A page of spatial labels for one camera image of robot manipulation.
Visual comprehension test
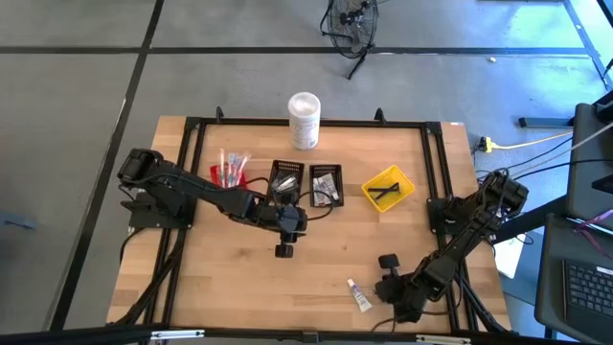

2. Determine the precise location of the red plastic basket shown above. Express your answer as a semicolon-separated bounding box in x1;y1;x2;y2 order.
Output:
209;164;248;189

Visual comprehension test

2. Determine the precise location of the white paper sheet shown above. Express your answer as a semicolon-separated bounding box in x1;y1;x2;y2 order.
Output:
491;234;527;280

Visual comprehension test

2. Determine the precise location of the black plastic basket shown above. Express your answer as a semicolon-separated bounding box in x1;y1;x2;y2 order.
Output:
266;159;306;207
308;164;345;209

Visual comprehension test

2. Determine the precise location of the yellow plastic basket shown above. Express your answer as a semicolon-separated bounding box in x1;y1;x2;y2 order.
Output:
361;165;416;214

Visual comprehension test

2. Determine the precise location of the grey laptop with keyboard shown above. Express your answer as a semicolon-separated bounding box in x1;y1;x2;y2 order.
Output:
534;213;613;342

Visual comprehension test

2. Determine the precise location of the white cable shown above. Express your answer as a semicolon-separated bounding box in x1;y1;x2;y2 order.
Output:
572;122;613;150

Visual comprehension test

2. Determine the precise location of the black floor bar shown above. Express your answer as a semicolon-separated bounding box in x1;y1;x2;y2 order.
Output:
519;116;575;129

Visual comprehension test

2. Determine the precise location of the grey floor object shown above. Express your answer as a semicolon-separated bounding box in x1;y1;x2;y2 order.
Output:
0;210;38;232

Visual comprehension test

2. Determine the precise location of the black aluminium table frame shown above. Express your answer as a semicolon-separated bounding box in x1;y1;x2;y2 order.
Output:
107;107;513;336

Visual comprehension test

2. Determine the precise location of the silver mounting bracket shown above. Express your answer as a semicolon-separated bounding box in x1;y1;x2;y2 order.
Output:
415;333;473;345
150;329;206;341

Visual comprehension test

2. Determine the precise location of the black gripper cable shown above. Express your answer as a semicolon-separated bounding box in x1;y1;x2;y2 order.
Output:
241;175;336;222
371;314;399;334

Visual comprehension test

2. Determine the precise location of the white tube purple print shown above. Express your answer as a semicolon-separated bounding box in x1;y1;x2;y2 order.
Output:
346;278;374;313

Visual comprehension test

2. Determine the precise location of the white wipes canister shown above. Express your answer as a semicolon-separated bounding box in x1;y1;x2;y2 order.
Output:
286;91;322;151

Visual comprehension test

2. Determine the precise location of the black floor fan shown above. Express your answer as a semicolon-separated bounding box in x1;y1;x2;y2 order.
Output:
319;0;380;81

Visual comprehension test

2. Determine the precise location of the yellow extension cord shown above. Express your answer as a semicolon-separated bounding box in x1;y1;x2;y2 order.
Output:
480;129;575;153

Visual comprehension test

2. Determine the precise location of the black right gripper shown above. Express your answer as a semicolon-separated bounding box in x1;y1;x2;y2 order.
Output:
375;253;430;325

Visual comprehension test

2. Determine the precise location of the red toothbrush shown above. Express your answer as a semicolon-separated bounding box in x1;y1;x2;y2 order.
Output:
238;151;253;187

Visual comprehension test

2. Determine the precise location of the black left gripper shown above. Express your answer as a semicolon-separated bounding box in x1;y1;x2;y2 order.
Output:
258;190;308;259

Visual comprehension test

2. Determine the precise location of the black rig crossbar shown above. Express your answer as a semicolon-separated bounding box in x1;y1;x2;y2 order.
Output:
0;324;613;345

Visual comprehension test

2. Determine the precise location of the grey side table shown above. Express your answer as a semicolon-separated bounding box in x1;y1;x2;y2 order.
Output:
567;103;613;219

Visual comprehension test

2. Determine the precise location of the black power cable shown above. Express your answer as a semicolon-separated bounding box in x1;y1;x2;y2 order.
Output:
519;157;613;182
507;137;575;172

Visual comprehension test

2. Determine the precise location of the clear silver packet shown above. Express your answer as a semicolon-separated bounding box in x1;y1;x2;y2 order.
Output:
271;174;299;194

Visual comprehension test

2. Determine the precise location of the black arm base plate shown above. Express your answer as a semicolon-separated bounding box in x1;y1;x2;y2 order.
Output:
127;191;195;230
427;195;494;236

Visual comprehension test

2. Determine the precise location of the black desk leg bar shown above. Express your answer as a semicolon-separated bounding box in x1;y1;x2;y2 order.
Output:
497;195;570;243

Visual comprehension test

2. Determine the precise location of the purple cable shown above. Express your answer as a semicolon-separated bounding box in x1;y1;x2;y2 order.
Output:
573;208;613;263

